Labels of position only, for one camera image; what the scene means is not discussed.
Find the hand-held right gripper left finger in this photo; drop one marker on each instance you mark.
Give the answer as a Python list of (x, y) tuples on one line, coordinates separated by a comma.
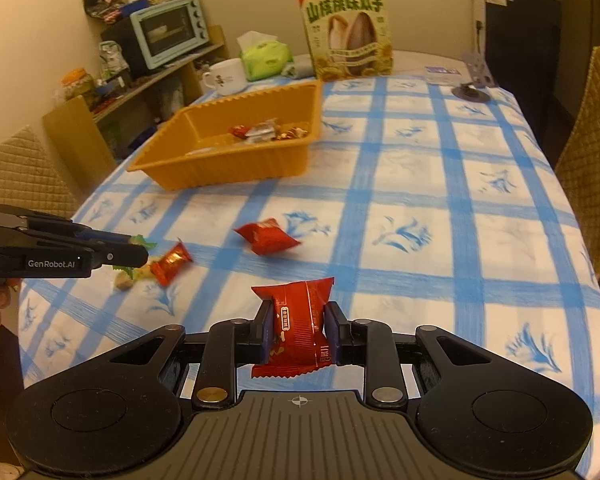
[(267, 332)]

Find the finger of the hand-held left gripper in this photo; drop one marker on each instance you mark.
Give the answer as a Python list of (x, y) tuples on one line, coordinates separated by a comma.
[(125, 256), (95, 234)]

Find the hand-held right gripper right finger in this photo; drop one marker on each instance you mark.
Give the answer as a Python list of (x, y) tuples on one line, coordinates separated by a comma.
[(332, 334)]

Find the green candy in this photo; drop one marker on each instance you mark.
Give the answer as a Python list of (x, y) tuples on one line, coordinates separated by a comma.
[(149, 244)]

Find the red snack packet pale label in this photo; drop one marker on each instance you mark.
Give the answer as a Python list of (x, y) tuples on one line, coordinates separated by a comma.
[(300, 320)]

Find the red pillow snack packet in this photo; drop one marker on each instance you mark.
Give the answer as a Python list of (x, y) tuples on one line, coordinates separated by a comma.
[(267, 237)]

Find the orange plastic tray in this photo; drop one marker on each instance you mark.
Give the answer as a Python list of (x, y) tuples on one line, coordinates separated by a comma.
[(230, 170)]

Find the tan quilted chair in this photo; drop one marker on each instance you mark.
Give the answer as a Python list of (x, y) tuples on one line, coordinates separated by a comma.
[(25, 175), (595, 160)]

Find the jar with orange lid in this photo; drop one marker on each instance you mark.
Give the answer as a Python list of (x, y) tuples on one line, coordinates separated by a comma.
[(77, 82)]

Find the blue checked tablecloth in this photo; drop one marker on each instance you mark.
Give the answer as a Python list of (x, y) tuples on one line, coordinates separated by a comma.
[(405, 185)]

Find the green white snack bags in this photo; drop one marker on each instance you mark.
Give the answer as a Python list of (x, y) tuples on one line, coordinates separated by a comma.
[(112, 60)]

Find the wooden shelf cabinet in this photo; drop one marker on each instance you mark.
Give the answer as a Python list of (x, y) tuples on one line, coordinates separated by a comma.
[(190, 67)]

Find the white mug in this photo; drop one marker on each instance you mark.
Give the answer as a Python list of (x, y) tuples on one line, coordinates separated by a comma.
[(225, 77)]

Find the mint toaster oven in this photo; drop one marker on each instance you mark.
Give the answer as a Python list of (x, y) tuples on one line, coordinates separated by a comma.
[(170, 32)]

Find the dark red snack bags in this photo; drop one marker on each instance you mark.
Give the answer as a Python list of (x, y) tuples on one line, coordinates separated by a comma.
[(102, 5)]

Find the green tissue pack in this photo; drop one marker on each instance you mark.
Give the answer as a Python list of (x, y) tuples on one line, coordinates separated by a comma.
[(265, 60)]

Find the grey cloth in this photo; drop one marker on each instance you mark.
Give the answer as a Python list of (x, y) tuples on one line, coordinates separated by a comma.
[(300, 68)]

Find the black round disc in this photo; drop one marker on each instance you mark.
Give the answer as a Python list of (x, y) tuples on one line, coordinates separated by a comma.
[(470, 93)]

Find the blue printed card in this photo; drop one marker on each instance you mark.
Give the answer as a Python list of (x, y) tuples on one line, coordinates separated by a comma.
[(442, 72)]

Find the sunflower seed bag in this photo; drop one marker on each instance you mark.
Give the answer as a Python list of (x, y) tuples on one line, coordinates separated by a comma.
[(347, 35)]

